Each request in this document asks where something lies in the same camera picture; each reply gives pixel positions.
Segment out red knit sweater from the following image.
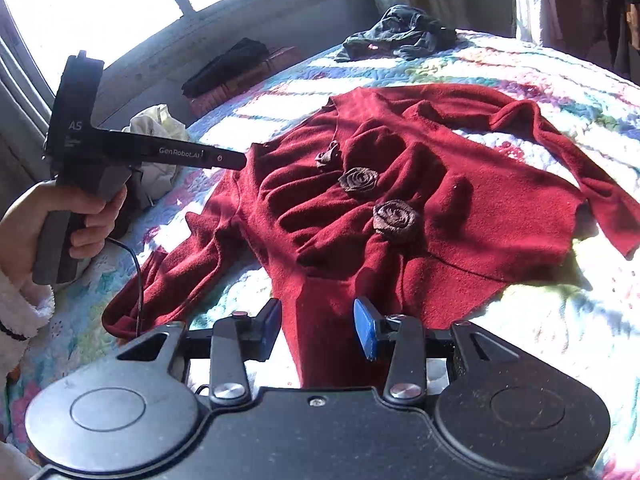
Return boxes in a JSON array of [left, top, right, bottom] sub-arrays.
[[102, 85, 640, 388]]

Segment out person's left hand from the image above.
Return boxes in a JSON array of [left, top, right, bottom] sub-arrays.
[[0, 179, 129, 287]]

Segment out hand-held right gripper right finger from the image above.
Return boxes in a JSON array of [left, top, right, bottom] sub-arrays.
[[353, 298, 521, 406]]

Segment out black cloth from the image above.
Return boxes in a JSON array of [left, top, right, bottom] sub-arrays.
[[181, 37, 270, 98]]

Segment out dark grey garment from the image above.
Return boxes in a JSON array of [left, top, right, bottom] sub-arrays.
[[342, 4, 458, 62]]

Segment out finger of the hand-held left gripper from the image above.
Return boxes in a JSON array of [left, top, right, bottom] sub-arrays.
[[220, 147, 247, 171]]

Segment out white curtain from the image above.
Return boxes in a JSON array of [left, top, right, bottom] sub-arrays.
[[512, 0, 601, 48]]

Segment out black cable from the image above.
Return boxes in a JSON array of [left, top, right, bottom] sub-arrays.
[[106, 237, 146, 338]]

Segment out floral quilted bedspread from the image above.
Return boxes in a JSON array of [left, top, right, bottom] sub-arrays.
[[0, 30, 640, 480]]

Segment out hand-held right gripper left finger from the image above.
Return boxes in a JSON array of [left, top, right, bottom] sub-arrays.
[[116, 298, 282, 409]]

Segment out dark hanging clothes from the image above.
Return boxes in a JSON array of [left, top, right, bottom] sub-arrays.
[[594, 0, 640, 83]]

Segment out cream crumpled cloth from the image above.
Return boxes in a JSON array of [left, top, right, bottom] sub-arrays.
[[122, 104, 192, 198]]

